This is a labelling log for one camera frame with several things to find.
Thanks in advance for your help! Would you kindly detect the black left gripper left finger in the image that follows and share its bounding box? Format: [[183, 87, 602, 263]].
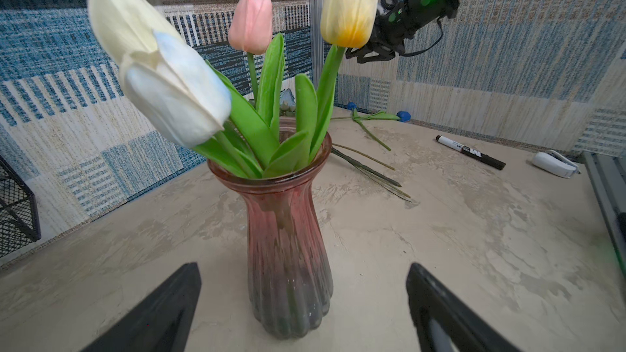
[[84, 262, 201, 351]]

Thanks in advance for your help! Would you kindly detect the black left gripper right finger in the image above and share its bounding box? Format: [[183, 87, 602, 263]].
[[406, 262, 518, 351]]

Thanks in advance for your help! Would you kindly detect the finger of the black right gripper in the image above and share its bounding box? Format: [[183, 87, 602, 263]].
[[346, 43, 405, 64]]

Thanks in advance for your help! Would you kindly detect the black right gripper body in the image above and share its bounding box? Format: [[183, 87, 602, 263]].
[[376, 0, 460, 49]]

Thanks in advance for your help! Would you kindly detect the yellow tulip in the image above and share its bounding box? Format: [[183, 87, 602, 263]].
[[310, 0, 378, 158]]

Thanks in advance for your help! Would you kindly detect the pink ribbed glass vase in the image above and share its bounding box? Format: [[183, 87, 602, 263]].
[[207, 135, 334, 339]]

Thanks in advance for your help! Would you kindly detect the cream white tulip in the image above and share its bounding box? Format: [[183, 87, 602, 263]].
[[86, 0, 184, 65]]

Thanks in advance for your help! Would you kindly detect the black whiteboard marker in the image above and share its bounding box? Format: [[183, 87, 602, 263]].
[[435, 135, 506, 170]]

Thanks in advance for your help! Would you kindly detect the white stapler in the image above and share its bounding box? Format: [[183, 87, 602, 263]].
[[531, 150, 580, 179]]

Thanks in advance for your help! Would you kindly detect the black wire mesh shelf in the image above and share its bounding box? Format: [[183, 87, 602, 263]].
[[0, 157, 42, 257]]

